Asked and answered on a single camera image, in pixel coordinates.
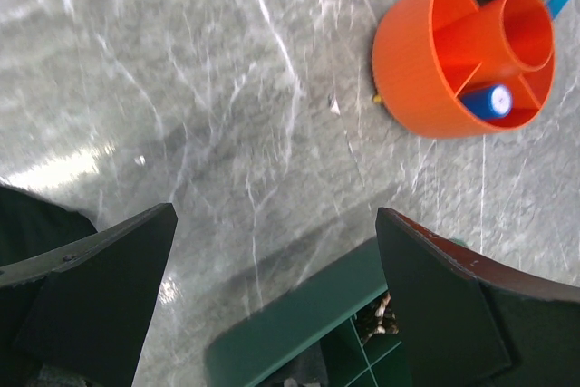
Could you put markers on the brown patterned rolled band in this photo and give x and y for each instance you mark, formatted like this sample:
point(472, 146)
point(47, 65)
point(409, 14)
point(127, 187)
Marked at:
point(376, 319)

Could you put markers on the grey folded cloth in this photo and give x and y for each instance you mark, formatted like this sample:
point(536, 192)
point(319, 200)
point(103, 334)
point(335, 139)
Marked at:
point(306, 369)

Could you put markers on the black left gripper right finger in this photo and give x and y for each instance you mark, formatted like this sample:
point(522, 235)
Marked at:
point(468, 320)

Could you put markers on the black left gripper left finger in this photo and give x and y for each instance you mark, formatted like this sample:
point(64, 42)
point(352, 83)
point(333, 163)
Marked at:
point(86, 307)

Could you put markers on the black cloth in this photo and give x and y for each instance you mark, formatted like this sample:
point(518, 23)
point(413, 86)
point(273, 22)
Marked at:
point(31, 226)

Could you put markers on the green compartment tray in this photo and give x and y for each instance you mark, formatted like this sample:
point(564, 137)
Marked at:
point(321, 309)

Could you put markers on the orange round pen holder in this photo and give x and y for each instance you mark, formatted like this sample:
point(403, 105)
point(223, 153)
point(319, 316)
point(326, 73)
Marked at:
point(427, 54)

